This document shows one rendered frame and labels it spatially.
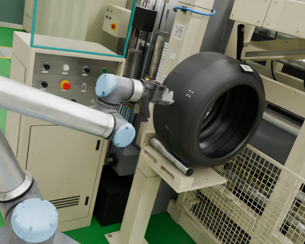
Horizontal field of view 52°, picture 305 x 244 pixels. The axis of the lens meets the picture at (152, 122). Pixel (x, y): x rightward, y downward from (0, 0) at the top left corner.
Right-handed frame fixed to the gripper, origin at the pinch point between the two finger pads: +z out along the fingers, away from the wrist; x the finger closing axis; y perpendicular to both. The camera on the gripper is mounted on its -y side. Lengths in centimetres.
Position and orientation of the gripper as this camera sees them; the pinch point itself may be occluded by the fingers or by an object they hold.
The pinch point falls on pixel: (171, 101)
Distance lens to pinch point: 141.8
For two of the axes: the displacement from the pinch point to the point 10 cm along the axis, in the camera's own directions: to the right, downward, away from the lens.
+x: -5.5, -4.3, 7.2
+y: 3.3, -9.0, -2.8
